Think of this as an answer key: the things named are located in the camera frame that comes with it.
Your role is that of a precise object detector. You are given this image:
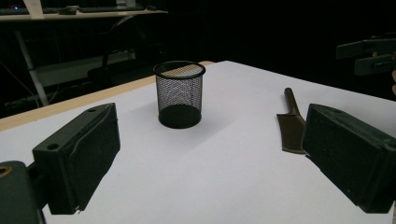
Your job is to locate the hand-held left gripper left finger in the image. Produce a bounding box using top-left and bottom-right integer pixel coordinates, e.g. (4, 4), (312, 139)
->
(32, 102), (121, 216)

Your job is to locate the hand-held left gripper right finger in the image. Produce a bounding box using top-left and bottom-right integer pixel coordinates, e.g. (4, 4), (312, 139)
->
(301, 104), (396, 215)

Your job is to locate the black mesh pen holder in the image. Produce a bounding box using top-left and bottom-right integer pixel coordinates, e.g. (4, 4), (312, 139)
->
(152, 60), (206, 130)

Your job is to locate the wooden desk with white legs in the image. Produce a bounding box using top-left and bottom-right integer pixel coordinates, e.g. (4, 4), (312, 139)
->
(0, 8), (169, 107)

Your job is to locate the black keyboard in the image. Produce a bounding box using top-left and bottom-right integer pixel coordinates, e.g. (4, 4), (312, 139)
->
(0, 7), (32, 16)
(77, 4), (145, 14)

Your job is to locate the white stand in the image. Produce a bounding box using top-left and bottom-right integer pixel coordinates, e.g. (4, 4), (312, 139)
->
(22, 0), (45, 20)

